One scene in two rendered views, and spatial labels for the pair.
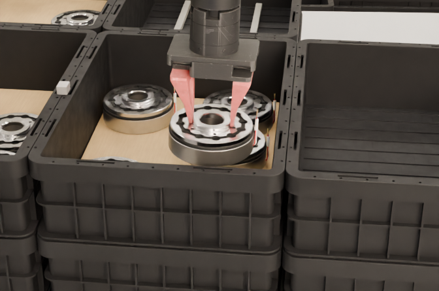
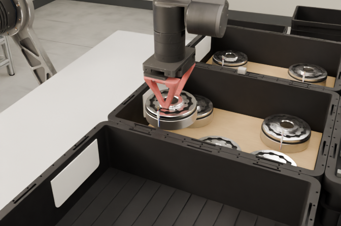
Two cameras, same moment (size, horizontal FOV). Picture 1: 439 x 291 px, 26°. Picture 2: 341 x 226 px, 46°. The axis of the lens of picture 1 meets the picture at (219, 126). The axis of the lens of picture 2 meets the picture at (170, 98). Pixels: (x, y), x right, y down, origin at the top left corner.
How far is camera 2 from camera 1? 1.40 m
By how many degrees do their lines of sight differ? 91
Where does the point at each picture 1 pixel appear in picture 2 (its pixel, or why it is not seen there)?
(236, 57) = (151, 60)
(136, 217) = not seen: hidden behind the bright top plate
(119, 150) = (241, 125)
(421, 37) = not seen: outside the picture
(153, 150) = (237, 136)
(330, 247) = (96, 178)
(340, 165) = (186, 216)
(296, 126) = (158, 136)
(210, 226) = not seen: hidden behind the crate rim
